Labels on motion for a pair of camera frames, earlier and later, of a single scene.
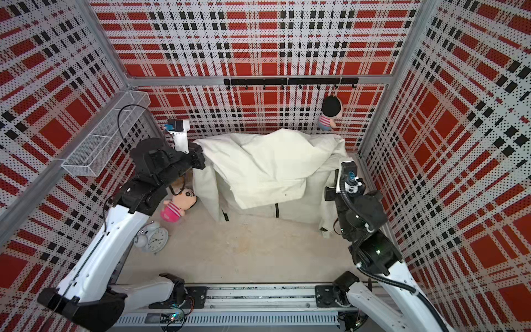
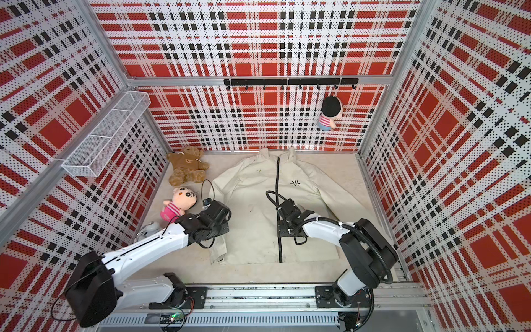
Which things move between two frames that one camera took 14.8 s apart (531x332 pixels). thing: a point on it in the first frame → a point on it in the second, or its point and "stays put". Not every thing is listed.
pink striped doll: [174, 209] stays put
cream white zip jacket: [279, 174] → [252, 237]
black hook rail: [290, 81] stays put
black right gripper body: [332, 194] → [284, 229]
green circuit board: [176, 317] stays put
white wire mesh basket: [88, 155] stays put
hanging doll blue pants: [331, 106] stays put
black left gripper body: [191, 160] → [218, 229]
